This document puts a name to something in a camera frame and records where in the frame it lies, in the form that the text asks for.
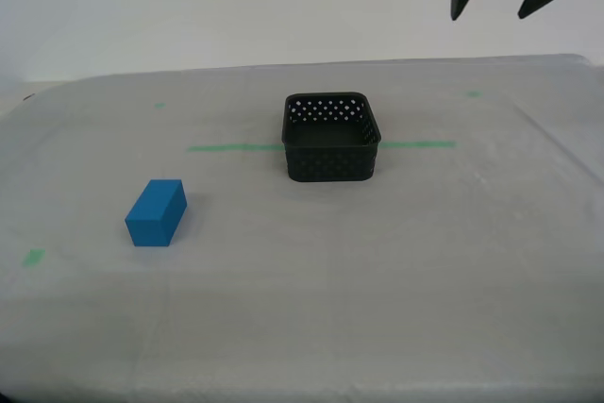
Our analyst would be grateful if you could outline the black perforated plastic basket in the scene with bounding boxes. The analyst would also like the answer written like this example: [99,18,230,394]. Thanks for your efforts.
[281,90,383,183]

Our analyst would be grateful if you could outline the blue rectangular block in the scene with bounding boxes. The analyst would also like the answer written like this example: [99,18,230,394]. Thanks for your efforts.
[125,178,189,248]

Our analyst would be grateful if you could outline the white table cover cloth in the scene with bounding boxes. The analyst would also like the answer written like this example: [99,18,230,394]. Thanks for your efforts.
[0,53,604,403]

